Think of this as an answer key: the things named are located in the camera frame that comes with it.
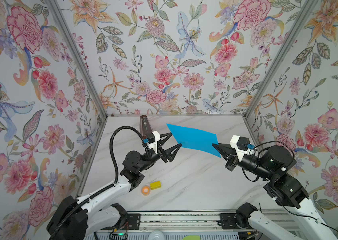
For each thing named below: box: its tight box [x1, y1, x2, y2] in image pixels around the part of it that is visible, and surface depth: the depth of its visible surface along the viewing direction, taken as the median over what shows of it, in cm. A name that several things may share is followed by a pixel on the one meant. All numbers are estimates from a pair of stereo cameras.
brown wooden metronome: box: [139, 114, 153, 140], surface depth 97 cm
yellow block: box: [150, 181, 162, 190], surface depth 86 cm
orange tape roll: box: [141, 185, 151, 196], surface depth 86 cm
